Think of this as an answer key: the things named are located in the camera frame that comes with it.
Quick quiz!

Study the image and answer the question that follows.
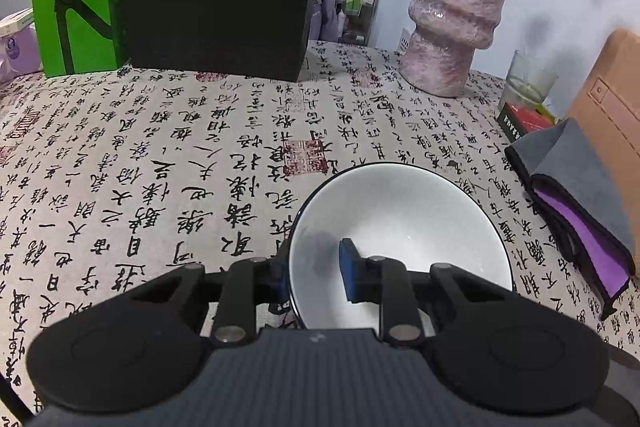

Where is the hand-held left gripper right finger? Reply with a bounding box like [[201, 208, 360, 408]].
[[339, 238, 526, 347]]

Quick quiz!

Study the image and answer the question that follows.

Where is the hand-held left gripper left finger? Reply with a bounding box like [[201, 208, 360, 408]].
[[107, 257, 292, 347]]

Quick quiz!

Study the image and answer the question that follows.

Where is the white bowl with black rim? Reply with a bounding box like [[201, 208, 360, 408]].
[[288, 163, 514, 333]]

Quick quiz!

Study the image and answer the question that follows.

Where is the printed tablecloth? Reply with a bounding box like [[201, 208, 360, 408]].
[[0, 39, 640, 418]]

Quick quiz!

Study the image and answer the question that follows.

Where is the red box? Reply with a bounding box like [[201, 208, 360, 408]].
[[496, 103, 557, 142]]

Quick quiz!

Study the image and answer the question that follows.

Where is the grey and purple cloth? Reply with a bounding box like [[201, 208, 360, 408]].
[[504, 117, 638, 320]]

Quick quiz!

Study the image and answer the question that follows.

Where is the clear glass cup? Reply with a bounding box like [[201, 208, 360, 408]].
[[497, 50, 559, 114]]

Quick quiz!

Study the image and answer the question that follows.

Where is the clear organizer with bottles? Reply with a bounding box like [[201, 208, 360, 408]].
[[336, 0, 381, 45]]

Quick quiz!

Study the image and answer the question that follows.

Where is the pink textured vase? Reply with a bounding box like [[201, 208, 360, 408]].
[[397, 0, 517, 98]]

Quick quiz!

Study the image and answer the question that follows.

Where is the pink hard case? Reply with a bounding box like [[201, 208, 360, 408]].
[[567, 29, 640, 268]]

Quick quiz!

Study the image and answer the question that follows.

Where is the purple tissue pack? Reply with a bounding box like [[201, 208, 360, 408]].
[[0, 24, 43, 82]]

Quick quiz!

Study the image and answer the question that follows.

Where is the white flat box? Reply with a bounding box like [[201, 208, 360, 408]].
[[0, 8, 36, 32]]

